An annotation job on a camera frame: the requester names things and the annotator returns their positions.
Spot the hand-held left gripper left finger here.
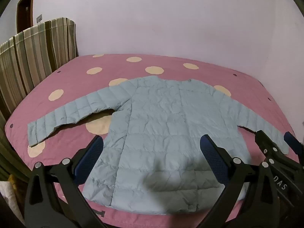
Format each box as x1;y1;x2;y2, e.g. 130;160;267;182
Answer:
24;135;107;228

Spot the light blue down jacket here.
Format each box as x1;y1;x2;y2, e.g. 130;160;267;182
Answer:
27;75;289;211

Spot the pink polka dot bed sheet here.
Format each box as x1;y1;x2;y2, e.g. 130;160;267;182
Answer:
5;53;304;228

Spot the striped cloth cover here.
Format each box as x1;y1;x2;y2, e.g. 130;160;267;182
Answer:
0;17;78;181

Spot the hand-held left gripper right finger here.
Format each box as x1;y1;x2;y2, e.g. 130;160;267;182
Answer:
199;134;279;228

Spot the white plastic bag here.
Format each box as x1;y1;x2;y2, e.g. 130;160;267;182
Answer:
0;180;24;228

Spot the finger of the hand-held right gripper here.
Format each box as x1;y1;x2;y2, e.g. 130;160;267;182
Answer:
284;131;304;164
255;130;292;169

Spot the brown wooden door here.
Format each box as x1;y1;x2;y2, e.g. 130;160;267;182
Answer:
16;0;36;34

